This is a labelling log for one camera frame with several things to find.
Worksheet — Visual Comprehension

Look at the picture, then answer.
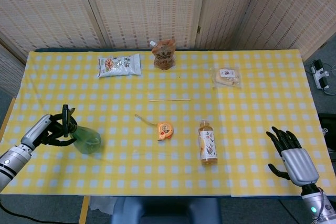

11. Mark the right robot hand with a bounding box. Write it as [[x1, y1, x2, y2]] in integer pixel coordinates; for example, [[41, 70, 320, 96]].
[[266, 126, 320, 187]]

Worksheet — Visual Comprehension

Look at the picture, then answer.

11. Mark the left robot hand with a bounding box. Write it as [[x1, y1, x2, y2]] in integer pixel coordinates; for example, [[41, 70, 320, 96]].
[[20, 108, 78, 151]]

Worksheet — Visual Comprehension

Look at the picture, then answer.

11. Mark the blue chair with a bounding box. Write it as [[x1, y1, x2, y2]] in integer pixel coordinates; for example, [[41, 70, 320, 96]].
[[111, 196, 223, 224]]

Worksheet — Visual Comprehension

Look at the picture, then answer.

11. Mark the thin wooden stick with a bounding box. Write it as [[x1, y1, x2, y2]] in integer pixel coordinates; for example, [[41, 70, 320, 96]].
[[149, 98, 192, 102]]

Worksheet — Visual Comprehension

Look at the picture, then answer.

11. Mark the yellow checkered tablecloth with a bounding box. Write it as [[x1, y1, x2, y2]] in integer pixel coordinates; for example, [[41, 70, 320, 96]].
[[0, 49, 336, 197]]

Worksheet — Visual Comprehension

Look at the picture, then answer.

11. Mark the orange tape measure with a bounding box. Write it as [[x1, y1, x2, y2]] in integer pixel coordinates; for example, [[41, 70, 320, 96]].
[[134, 114, 175, 142]]

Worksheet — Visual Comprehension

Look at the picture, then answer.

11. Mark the woven folding screen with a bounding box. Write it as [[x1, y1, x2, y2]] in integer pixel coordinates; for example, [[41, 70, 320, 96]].
[[0, 0, 336, 96]]

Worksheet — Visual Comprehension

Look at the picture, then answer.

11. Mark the black cable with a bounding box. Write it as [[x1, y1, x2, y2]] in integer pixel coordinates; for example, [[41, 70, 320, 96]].
[[0, 199, 79, 224]]

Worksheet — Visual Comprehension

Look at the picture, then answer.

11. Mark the clear bread package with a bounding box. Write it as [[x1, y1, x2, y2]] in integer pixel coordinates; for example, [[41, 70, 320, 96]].
[[211, 67, 243, 89]]

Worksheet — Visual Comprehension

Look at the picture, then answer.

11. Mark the white snack bag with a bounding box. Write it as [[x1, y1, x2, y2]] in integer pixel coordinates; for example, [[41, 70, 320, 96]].
[[97, 53, 142, 79]]

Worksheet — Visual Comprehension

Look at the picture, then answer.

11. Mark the orange tea bottle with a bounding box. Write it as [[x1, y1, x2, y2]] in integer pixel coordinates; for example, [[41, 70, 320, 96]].
[[197, 119, 218, 167]]

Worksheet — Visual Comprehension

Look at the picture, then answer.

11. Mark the brown spout pouch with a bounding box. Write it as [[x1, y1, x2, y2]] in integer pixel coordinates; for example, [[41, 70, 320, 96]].
[[150, 38, 176, 70]]

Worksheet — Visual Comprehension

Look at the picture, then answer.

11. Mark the white power strip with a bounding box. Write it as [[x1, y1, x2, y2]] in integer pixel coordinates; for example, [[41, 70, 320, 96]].
[[311, 59, 330, 90]]

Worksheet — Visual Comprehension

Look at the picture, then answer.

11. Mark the green spray bottle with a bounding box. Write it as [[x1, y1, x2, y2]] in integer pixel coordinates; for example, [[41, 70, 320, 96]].
[[61, 104, 102, 155]]

